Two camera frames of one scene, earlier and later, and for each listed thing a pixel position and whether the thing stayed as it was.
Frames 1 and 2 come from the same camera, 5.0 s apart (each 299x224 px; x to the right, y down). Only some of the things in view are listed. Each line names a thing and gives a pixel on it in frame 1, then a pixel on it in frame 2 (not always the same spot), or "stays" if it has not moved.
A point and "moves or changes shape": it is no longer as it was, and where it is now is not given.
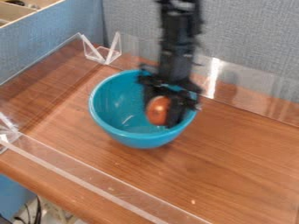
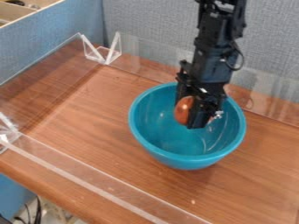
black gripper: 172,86 -> 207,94
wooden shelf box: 15,10 stays
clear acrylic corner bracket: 103,54 stays
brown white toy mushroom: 157,110 moves or changes shape
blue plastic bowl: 117,107 -> 184,148
